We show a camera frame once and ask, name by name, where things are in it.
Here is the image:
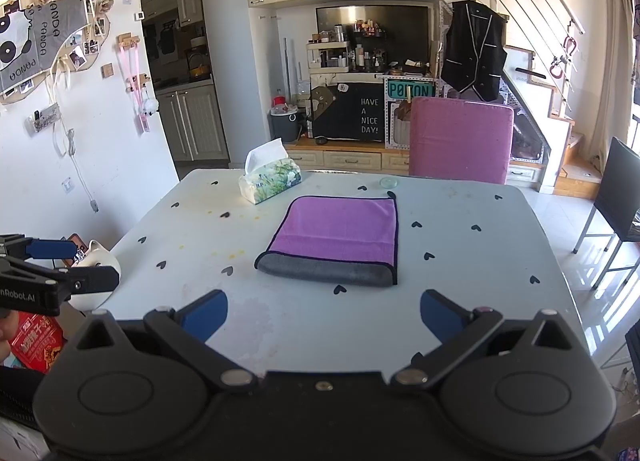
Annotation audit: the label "staircase with metal railing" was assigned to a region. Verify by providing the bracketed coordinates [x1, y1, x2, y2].
[478, 0, 605, 199]

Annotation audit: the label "pink upholstered chair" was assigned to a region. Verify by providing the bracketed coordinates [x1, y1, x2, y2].
[409, 97, 514, 184]

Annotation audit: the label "pink wall hanging ribbons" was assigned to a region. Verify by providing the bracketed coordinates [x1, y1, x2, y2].
[116, 33, 160, 134]

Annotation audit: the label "black have a nice day cabinet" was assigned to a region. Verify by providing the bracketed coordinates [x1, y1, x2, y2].
[311, 83, 385, 142]

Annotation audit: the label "white charger cable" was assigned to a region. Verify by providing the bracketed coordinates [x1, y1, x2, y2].
[48, 102, 100, 214]

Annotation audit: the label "white shelf with bottles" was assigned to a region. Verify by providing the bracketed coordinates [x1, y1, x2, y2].
[306, 42, 349, 75]

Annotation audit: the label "purple grey microfiber towel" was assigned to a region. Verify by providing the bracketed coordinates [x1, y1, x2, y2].
[254, 191, 399, 288]

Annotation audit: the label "small green round lid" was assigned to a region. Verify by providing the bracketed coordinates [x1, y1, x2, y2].
[380, 177, 398, 190]

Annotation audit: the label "floral tissue box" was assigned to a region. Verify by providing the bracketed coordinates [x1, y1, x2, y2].
[239, 138, 302, 205]

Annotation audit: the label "cream kitchen base cabinet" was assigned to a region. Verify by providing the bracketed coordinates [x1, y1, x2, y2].
[157, 83, 229, 163]

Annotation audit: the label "black metal chair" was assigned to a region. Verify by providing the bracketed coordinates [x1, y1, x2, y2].
[572, 137, 640, 290]

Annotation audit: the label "panda wall hanging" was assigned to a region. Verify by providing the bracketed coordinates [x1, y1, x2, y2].
[1, 0, 113, 106]

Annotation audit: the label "grey trash bin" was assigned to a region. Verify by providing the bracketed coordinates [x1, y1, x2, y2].
[269, 104, 302, 143]

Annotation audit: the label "black vest with white trim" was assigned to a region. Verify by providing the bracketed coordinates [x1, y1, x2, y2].
[440, 0, 506, 102]

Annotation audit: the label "cream drawer platform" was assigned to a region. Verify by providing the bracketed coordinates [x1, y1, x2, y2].
[285, 136, 544, 187]

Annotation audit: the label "white cat-shaped bowl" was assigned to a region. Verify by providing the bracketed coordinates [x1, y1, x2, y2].
[70, 240, 122, 313]

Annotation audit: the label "teal potion sign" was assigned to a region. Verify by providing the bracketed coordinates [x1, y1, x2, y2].
[385, 80, 435, 101]

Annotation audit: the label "red snack package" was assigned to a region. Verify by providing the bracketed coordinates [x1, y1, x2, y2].
[11, 311, 65, 374]

